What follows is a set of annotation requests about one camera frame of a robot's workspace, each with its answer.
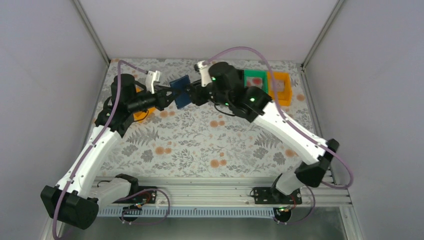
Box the orange bin right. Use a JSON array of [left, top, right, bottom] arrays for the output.
[[267, 71, 293, 107]]

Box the blue leather card holder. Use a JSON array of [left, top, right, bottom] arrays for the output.
[[169, 75, 192, 110]]

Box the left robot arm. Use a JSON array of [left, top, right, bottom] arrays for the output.
[[40, 73, 179, 230]]

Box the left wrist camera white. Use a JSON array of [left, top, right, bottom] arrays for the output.
[[145, 70, 161, 94]]

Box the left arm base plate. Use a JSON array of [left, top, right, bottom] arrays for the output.
[[113, 186, 158, 204]]

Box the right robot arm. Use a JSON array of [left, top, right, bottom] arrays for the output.
[[187, 61, 340, 195]]

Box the floral table mat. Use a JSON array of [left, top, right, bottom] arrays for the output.
[[97, 58, 313, 178]]

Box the white red card stack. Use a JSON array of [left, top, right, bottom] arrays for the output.
[[246, 76, 264, 89]]

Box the aluminium mounting rail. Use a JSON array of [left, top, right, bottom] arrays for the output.
[[54, 175, 353, 208]]

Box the pale card stack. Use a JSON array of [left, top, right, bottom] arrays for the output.
[[270, 79, 285, 92]]

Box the orange bin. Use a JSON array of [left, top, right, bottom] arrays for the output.
[[267, 71, 293, 107], [132, 86, 155, 123]]

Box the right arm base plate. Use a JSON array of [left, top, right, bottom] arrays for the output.
[[249, 187, 303, 205]]

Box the orange bin left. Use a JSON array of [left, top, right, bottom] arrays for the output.
[[132, 86, 155, 123]]

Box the green bin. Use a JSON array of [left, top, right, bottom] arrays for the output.
[[244, 69, 269, 94]]

